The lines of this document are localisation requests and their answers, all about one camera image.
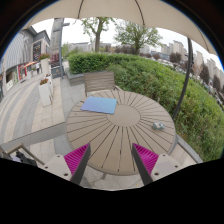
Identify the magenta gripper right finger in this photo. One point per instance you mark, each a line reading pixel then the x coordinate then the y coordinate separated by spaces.
pixel 152 166

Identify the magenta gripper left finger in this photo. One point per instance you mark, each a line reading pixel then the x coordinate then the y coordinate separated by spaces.
pixel 70 167

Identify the blue mouse pad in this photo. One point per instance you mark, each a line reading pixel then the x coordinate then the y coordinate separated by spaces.
pixel 100 105

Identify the round slatted outdoor table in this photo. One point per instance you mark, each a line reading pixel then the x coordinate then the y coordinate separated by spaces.
pixel 111 135

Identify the dark curved umbrella pole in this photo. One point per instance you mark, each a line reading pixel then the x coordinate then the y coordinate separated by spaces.
pixel 190 63

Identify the green hedge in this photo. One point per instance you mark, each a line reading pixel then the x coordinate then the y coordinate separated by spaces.
pixel 200 120

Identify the brown slatted chair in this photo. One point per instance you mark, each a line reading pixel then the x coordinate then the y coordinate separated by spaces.
pixel 97 81

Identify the white planter with flowers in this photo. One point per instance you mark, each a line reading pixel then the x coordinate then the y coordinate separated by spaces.
pixel 45 92

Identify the grey stone pillar sign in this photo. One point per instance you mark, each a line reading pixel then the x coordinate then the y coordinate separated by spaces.
pixel 55 47

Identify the far white planter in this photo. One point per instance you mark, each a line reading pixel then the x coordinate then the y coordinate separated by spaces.
pixel 44 60

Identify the grey storefront building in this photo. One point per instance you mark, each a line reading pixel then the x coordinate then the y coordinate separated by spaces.
pixel 26 46

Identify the tree behind hedge right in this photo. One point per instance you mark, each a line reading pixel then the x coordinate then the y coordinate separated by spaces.
pixel 129 33

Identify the tree behind hedge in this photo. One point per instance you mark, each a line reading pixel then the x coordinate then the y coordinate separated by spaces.
pixel 94 26
pixel 129 33

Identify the tree behind hedge left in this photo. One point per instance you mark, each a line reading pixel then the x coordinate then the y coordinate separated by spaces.
pixel 94 26

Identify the beige patio umbrella canopy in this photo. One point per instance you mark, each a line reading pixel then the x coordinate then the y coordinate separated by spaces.
pixel 149 13

